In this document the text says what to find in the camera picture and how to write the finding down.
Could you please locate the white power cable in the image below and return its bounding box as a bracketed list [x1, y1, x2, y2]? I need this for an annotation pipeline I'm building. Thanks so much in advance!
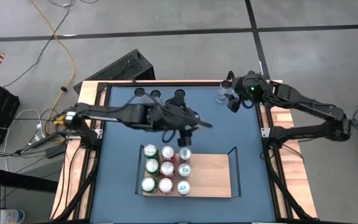
[3, 108, 48, 174]

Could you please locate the white blue container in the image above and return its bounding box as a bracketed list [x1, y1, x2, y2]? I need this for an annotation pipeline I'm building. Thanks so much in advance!
[0, 208, 26, 224]

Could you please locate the red Coca-Cola can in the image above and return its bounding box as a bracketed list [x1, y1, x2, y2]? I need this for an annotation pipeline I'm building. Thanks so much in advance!
[159, 161, 176, 178]
[160, 145, 176, 162]
[158, 177, 175, 195]

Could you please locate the green Sprite can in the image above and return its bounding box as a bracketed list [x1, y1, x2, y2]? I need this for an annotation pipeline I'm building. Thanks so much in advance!
[144, 158, 160, 177]
[143, 144, 159, 160]
[140, 176, 158, 194]

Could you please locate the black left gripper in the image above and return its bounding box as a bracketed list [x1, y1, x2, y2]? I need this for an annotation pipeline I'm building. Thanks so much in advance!
[166, 104, 200, 147]

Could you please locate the black power adapter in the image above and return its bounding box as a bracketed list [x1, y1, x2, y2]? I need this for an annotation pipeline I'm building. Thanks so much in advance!
[44, 142, 68, 159]

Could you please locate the yellow floor cable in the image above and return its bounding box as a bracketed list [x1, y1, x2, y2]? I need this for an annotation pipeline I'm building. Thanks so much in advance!
[29, 0, 76, 144]

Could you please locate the light wooden board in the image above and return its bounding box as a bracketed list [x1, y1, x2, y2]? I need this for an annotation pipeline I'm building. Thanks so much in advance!
[134, 144, 242, 199]

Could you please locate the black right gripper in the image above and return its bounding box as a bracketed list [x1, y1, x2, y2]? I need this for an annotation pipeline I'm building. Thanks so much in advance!
[227, 70, 273, 113]

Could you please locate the black perforated computer case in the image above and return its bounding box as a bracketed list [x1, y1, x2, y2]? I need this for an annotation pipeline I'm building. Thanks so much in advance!
[72, 48, 157, 95]

